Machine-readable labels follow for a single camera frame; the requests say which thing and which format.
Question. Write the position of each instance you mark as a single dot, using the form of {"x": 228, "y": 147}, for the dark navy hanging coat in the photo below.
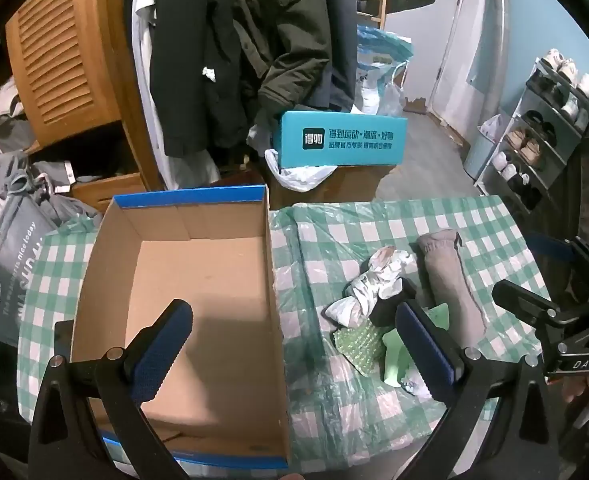
{"x": 342, "y": 35}

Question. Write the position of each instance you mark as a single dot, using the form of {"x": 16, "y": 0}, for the grey hoodie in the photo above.
{"x": 19, "y": 180}

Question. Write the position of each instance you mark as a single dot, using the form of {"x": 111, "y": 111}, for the grey sock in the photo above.
{"x": 449, "y": 285}

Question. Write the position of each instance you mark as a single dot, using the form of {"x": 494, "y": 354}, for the olive green hanging jacket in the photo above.
{"x": 289, "y": 35}

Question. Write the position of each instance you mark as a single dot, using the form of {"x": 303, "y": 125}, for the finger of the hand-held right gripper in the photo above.
{"x": 554, "y": 247}
{"x": 524, "y": 305}

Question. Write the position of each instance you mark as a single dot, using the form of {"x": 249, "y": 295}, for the teal cardboard box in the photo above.
{"x": 344, "y": 155}

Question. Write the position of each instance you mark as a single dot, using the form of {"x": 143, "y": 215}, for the white door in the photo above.
{"x": 469, "y": 20}

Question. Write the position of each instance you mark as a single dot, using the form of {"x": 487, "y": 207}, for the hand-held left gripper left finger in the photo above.
{"x": 162, "y": 347}

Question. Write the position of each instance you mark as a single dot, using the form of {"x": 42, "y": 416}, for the black sock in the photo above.
{"x": 388, "y": 307}

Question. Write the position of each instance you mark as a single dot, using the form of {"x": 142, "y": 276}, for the blue cardboard shoe box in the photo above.
{"x": 214, "y": 285}

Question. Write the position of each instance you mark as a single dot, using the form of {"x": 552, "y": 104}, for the grey printed tote bag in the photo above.
{"x": 19, "y": 260}

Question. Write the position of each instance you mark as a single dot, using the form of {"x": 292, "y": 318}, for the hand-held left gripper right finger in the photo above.
{"x": 424, "y": 350}

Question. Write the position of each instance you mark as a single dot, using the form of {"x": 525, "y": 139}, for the light blue trash bin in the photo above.
{"x": 481, "y": 152}

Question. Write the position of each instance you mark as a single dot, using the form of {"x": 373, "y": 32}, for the small white crumpled wrapper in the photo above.
{"x": 415, "y": 388}

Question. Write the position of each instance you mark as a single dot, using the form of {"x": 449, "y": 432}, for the grey shoe rack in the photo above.
{"x": 549, "y": 120}

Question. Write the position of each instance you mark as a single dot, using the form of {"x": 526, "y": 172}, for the blue and white plastic bag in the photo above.
{"x": 374, "y": 60}

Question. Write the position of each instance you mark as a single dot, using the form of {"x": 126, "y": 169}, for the grey and white clothes pile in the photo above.
{"x": 4, "y": 105}

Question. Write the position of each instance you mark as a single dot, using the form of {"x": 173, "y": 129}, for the wooden louvered wardrobe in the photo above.
{"x": 59, "y": 60}

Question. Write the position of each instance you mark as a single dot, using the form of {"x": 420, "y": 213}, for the white patterned sock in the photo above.
{"x": 369, "y": 285}

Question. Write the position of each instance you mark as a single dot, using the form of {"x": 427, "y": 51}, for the group of shoes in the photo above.
{"x": 529, "y": 147}

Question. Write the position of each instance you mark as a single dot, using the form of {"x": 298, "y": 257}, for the light green sock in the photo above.
{"x": 394, "y": 360}

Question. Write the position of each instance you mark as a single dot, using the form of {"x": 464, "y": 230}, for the green checked tablecloth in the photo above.
{"x": 354, "y": 220}

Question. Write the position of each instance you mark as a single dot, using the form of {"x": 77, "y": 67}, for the person's right hand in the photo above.
{"x": 586, "y": 391}

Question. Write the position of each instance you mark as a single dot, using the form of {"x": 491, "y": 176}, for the black hanging coat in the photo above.
{"x": 194, "y": 60}

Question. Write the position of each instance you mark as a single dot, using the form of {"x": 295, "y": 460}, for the white hanging garment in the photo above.
{"x": 147, "y": 35}

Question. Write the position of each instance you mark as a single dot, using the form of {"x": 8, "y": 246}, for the clear plastic bag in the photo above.
{"x": 392, "y": 100}

